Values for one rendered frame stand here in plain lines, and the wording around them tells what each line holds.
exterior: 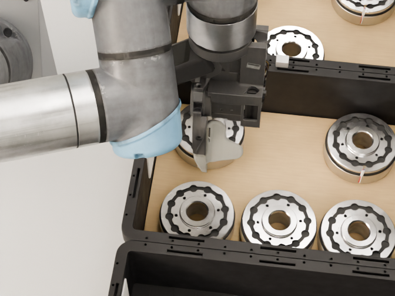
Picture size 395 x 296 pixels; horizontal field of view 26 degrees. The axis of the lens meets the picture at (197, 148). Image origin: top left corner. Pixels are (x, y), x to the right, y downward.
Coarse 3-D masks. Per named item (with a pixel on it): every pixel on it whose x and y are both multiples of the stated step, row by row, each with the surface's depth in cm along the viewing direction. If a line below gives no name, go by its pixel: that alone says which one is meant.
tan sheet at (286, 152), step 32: (256, 128) 128; (288, 128) 128; (320, 128) 128; (160, 160) 125; (256, 160) 125; (288, 160) 125; (320, 160) 125; (160, 192) 122; (256, 192) 122; (320, 192) 122; (352, 192) 122; (384, 192) 122
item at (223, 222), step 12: (180, 192) 119; (192, 192) 119; (204, 192) 119; (216, 192) 119; (168, 204) 118; (180, 204) 118; (216, 204) 118; (228, 204) 118; (168, 216) 117; (216, 216) 117; (228, 216) 117; (168, 228) 116; (180, 228) 116; (192, 228) 116; (204, 228) 116; (216, 228) 116; (228, 228) 116
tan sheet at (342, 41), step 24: (264, 0) 142; (288, 0) 142; (312, 0) 142; (264, 24) 139; (288, 24) 139; (312, 24) 139; (336, 24) 139; (384, 24) 139; (336, 48) 136; (360, 48) 136; (384, 48) 136
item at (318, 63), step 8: (168, 8) 129; (168, 16) 128; (272, 56) 123; (296, 64) 122; (304, 64) 122; (312, 64) 122; (320, 64) 122; (328, 64) 122; (336, 64) 122; (344, 64) 122; (352, 64) 122; (360, 64) 122; (368, 72) 121; (376, 72) 121; (384, 72) 121; (392, 72) 121
